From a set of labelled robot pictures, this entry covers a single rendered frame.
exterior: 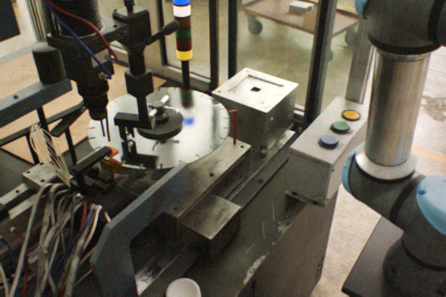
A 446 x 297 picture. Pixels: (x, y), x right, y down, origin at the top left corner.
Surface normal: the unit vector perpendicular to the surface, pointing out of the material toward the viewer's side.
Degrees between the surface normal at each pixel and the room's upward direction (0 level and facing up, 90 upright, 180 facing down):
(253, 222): 0
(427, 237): 90
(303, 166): 90
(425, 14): 93
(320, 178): 90
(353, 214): 0
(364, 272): 0
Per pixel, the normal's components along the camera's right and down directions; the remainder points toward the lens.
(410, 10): -0.78, 0.41
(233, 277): 0.00, -0.81
